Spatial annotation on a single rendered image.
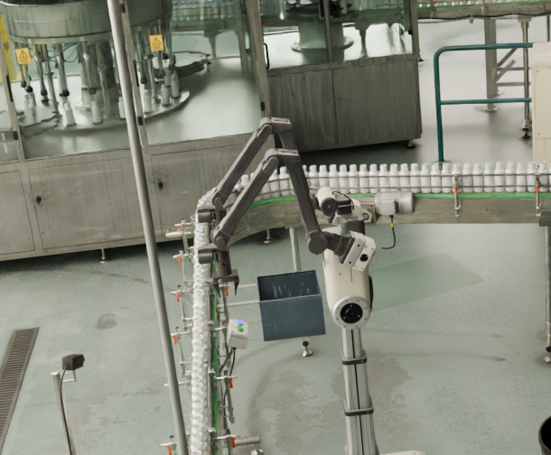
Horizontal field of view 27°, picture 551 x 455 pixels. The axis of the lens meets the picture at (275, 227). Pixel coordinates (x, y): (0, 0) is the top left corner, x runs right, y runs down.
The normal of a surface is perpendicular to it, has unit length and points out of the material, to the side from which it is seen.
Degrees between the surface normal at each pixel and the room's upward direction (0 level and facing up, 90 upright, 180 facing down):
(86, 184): 90
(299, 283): 90
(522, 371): 0
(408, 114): 90
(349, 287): 101
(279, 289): 90
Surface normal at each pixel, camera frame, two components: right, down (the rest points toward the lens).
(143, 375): -0.11, -0.92
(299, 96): 0.06, 0.36
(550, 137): -0.25, 0.38
